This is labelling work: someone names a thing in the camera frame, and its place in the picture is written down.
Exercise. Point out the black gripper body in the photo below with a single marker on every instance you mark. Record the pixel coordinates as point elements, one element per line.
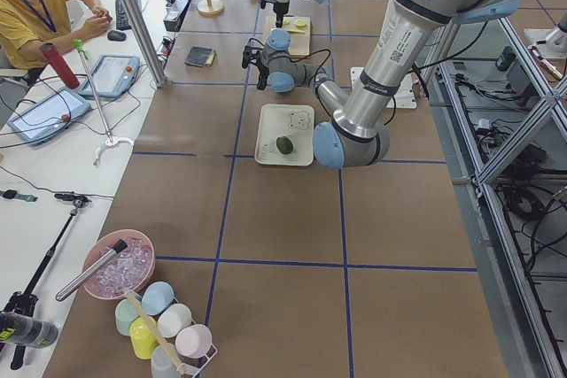
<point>280,6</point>
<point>263,68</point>

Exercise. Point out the pink bowl with ice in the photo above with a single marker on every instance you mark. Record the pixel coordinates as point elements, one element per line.
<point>132,268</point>

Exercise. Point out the wooden cutting board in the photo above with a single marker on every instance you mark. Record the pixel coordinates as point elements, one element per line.
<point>301,39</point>

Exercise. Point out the dark sponge cloth pad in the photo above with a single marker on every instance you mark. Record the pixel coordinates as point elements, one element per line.
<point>200,57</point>

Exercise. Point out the wooden mug tree stand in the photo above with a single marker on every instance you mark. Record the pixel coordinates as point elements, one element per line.
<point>210,8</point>

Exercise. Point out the white bear tray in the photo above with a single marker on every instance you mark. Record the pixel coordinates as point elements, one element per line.
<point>291,120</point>

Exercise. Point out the green lime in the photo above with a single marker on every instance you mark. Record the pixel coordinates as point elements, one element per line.
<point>284,145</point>

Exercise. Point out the black keyboard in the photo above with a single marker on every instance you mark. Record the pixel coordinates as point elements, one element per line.
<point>121,17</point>

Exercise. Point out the black computer mouse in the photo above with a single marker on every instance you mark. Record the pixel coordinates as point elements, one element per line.
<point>116,36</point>

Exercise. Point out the far teach pendant tablet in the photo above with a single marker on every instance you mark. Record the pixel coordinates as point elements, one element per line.
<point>114,74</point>

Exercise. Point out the teach pendant tablet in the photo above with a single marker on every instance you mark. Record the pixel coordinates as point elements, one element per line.
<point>114,74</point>
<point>46,119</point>

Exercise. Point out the metal grabber stick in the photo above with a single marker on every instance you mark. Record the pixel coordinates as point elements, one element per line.
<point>111,139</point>

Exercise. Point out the red bottle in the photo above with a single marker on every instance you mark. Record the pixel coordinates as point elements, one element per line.
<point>59,65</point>

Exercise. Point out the near teach pendant tablet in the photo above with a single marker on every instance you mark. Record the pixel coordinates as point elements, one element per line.
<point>46,119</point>

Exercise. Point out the person in yellow shirt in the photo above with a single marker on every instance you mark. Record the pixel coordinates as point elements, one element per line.
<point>26,25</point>

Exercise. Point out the metal ice scoop stick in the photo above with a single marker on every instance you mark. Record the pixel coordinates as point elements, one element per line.
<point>80,279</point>

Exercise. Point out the blue cup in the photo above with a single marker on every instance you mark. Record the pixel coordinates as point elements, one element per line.
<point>157,298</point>

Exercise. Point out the white cup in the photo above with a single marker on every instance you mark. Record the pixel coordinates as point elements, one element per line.
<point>174,319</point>

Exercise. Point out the wooden stick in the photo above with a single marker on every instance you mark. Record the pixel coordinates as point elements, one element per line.
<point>180,367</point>

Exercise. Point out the pink cup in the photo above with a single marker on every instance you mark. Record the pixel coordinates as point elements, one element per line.
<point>194,341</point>

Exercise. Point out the green cup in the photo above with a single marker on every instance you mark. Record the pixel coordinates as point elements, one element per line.
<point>124,315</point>

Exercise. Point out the green wrist watch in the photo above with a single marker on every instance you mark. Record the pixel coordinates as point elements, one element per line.
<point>11,194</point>

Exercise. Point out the yellow cup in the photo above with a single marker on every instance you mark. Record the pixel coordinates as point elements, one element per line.
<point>142,339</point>

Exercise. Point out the grey cup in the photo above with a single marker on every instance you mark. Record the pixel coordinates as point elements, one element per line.
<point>161,365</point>

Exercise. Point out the black selfie stick tripod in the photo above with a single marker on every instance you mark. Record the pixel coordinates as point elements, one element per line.
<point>23,302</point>

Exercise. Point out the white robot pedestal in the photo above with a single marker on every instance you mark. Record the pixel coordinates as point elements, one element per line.
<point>405,95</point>

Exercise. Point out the aluminium frame post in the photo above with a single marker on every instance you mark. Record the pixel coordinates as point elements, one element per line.
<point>143,38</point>

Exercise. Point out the white wire cup rack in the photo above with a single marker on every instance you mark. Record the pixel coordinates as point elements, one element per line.
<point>193,370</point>

